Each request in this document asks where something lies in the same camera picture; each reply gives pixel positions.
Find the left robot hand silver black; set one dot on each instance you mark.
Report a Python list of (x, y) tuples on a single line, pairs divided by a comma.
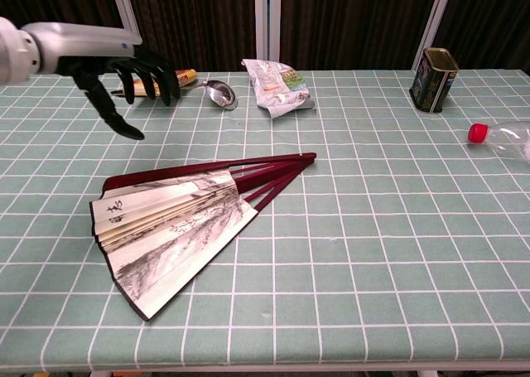
[(91, 47)]

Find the paper folding fan red ribs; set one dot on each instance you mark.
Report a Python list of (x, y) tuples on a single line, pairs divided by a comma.
[(165, 228)]

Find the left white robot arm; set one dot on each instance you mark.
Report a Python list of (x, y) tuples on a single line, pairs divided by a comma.
[(12, 49)]

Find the dark ribbed partition panel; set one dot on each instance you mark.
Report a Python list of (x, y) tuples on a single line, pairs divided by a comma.
[(194, 20), (492, 16), (54, 0), (352, 20)]

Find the yellow orange snack package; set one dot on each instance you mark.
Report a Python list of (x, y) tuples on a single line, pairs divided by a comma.
[(187, 76)]

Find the crumpled white snack bag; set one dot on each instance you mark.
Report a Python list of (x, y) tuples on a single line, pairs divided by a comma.
[(273, 87)]

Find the green checked tablecloth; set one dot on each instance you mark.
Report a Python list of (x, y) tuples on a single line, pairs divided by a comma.
[(372, 228)]

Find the clear plastic bottle red cap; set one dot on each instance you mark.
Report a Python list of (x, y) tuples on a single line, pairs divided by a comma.
[(505, 138)]

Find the white partition post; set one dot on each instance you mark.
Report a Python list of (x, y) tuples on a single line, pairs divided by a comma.
[(267, 20), (432, 16), (126, 8)]

